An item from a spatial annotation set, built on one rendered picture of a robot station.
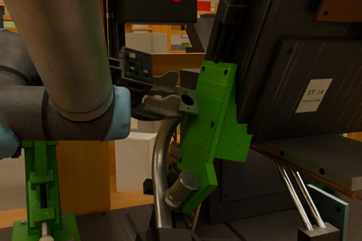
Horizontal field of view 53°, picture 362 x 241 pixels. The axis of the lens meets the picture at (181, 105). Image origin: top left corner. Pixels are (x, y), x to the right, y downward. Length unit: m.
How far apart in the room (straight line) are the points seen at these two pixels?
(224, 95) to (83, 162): 0.47
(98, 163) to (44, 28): 0.67
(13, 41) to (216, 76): 0.32
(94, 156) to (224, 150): 0.41
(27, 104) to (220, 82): 0.30
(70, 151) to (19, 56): 0.41
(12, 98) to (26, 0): 0.24
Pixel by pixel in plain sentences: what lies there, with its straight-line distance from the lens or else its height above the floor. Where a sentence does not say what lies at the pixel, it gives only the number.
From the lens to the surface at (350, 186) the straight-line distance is 0.54.
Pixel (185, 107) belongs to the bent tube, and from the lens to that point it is 0.65.
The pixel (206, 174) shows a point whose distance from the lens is 0.59.
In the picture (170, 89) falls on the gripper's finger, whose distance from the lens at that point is 0.67.
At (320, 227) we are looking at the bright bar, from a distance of 0.67.
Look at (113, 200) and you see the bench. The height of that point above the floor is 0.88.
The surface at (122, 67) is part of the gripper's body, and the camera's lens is 0.58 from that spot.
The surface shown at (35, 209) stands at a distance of 0.78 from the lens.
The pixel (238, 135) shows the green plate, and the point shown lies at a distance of 0.63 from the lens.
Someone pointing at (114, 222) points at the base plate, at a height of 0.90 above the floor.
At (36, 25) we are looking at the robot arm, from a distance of 0.31.
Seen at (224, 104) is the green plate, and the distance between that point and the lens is 0.60.
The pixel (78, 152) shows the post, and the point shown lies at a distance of 0.93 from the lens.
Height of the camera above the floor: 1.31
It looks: 10 degrees down
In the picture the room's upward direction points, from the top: straight up
